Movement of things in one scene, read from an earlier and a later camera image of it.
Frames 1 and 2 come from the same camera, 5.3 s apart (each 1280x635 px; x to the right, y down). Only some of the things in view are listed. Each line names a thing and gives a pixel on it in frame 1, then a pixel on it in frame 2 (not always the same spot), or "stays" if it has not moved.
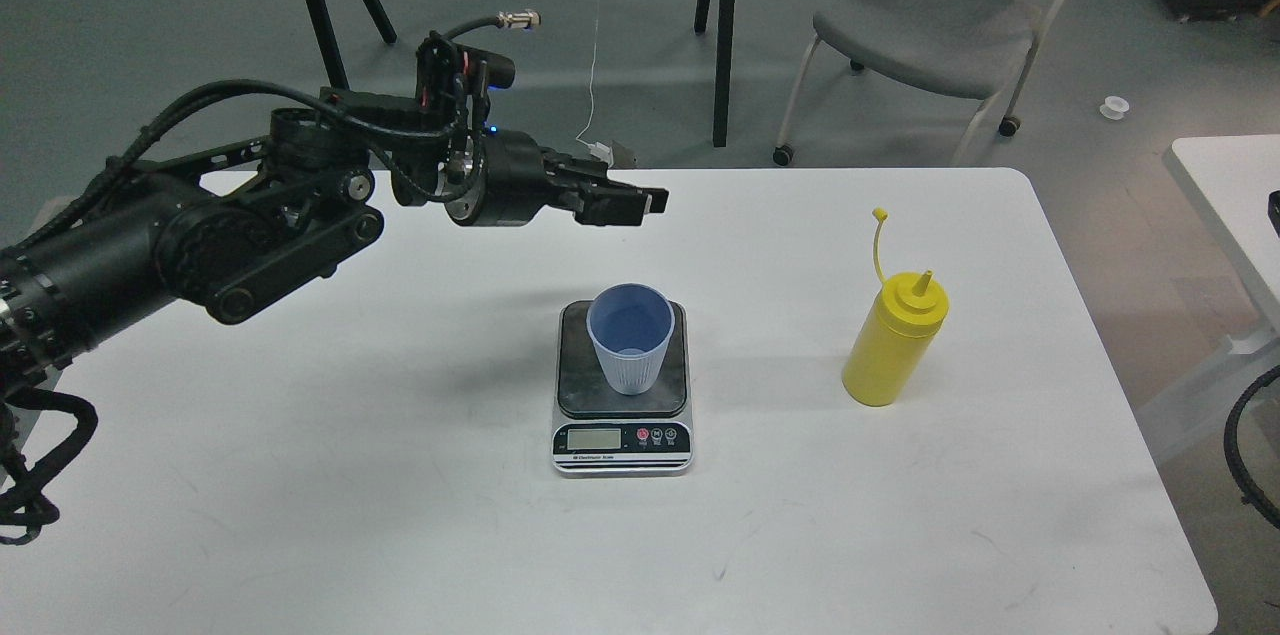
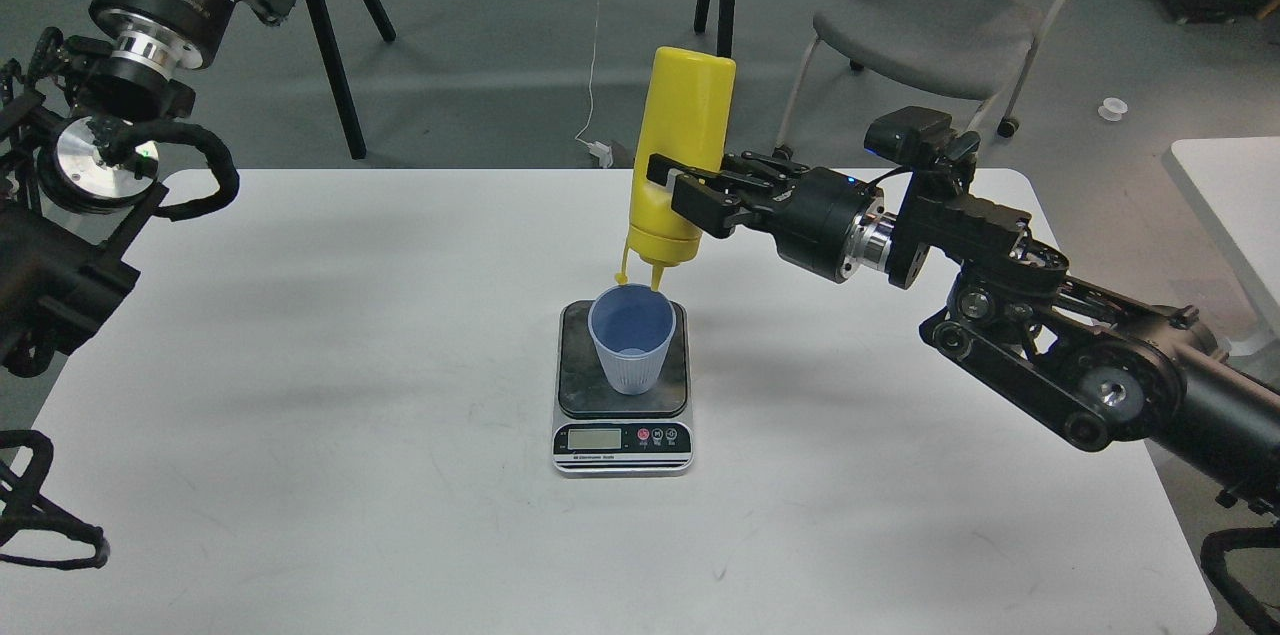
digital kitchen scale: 599,433 stays
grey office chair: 956,9 stays
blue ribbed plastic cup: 632,323 stays
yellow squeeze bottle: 900,335 to 690,116
